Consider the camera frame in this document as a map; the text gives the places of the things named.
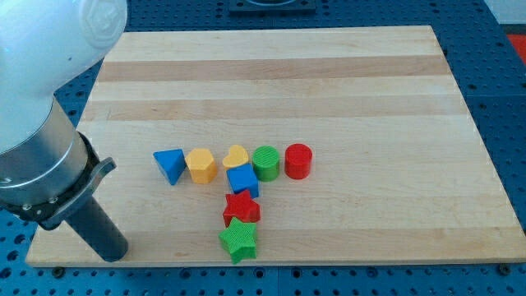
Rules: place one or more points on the dark square base plate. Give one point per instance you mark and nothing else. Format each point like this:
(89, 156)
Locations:
(270, 6)

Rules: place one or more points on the black metal tool mount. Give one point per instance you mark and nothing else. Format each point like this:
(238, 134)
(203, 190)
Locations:
(71, 202)

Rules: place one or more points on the red star block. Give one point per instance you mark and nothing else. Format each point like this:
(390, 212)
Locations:
(241, 206)

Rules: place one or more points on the green cylinder block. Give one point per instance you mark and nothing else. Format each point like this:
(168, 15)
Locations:
(265, 162)

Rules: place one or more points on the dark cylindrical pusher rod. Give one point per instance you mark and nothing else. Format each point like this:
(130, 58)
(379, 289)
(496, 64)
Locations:
(94, 226)

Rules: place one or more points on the green star block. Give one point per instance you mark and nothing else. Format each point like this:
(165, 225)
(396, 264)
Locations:
(239, 240)

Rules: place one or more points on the red cylinder block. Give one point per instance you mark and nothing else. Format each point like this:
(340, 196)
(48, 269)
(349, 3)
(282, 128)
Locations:
(298, 159)

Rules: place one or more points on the blue triangle block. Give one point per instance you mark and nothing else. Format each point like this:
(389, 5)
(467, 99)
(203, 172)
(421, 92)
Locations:
(171, 164)

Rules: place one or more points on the yellow hexagon block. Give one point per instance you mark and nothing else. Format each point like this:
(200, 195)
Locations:
(202, 166)

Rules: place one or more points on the blue cube block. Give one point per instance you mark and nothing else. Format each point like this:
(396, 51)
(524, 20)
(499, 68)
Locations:
(243, 178)

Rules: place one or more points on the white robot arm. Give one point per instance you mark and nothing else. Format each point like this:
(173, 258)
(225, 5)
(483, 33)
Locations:
(49, 170)

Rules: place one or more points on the light wooden board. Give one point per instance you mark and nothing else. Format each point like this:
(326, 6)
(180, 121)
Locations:
(400, 174)

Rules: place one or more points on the yellow heart block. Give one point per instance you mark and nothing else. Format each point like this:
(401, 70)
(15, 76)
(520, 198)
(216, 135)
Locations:
(237, 155)

